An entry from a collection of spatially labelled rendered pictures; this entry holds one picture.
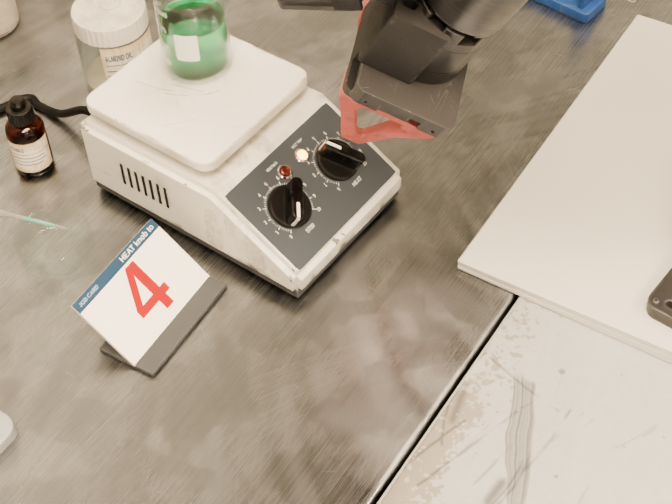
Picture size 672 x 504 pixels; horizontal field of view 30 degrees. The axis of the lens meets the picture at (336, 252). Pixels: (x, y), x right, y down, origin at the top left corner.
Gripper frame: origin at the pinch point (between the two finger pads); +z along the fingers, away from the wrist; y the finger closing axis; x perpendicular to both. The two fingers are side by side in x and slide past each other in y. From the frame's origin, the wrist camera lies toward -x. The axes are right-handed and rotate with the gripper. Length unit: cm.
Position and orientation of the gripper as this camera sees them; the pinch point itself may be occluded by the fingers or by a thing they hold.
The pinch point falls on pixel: (360, 111)
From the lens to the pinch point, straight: 84.2
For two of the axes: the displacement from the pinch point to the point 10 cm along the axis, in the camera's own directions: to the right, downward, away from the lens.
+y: -2.2, 8.6, -4.7
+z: -3.9, 3.6, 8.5
